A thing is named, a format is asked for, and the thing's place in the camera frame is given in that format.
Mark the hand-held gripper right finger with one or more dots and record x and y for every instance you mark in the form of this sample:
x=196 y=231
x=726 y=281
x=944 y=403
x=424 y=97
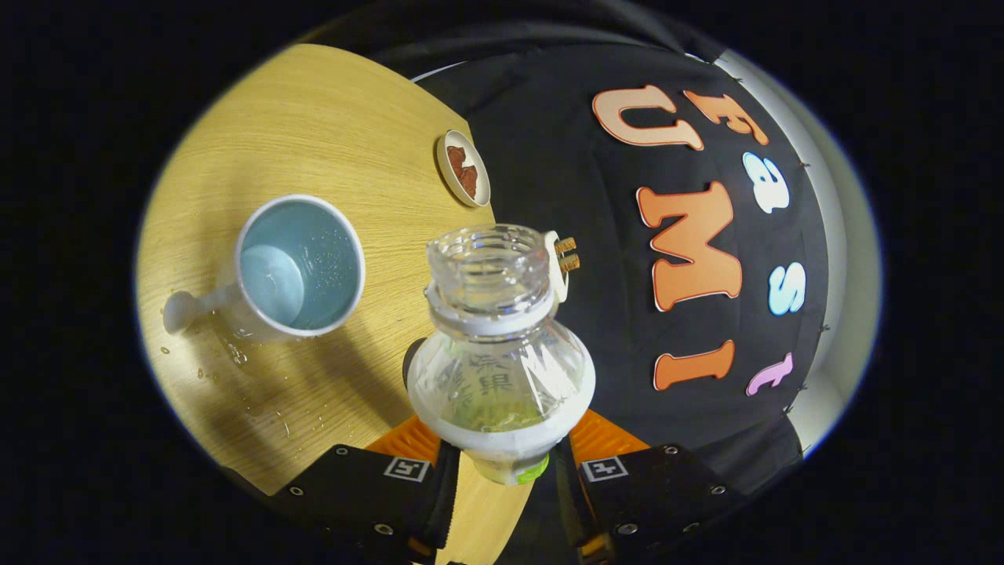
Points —
x=566 y=502

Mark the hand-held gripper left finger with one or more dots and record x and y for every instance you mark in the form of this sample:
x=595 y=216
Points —
x=445 y=502

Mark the dark round coaster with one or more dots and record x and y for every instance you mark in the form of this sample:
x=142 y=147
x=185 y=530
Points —
x=410 y=365

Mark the clear plastic juice bottle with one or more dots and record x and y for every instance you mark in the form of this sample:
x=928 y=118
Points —
x=498 y=369

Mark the white toaster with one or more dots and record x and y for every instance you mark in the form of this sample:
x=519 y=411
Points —
x=558 y=275

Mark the toast slice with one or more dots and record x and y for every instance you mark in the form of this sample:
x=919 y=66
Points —
x=570 y=263
x=565 y=245

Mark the white round plate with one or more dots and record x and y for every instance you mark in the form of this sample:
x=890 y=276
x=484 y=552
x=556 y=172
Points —
x=474 y=192

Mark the brown meat piece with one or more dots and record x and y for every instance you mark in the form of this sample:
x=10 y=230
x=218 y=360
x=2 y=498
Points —
x=455 y=155
x=469 y=180

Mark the wooden table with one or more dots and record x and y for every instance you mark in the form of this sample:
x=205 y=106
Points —
x=329 y=118

